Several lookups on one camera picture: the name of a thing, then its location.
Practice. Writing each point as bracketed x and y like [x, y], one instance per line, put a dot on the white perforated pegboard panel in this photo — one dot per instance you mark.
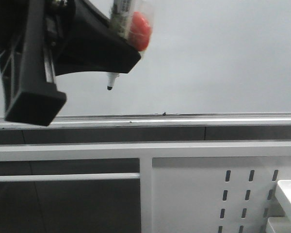
[216, 194]

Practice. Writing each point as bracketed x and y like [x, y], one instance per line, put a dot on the white whiteboard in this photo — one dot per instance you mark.
[211, 59]

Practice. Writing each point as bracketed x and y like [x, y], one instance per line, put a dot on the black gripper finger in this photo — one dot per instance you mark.
[88, 43]

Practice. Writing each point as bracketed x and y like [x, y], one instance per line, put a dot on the red round magnet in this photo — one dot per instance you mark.
[140, 32]

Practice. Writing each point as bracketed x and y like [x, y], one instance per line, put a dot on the white black whiteboard marker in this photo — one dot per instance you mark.
[121, 18]

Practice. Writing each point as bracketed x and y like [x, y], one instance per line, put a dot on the lower white plastic tray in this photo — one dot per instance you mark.
[278, 225]

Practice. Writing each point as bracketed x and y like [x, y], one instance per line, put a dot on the white metal stand frame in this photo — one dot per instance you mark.
[96, 188]

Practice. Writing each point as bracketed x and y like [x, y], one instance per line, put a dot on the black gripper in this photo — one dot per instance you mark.
[33, 51]

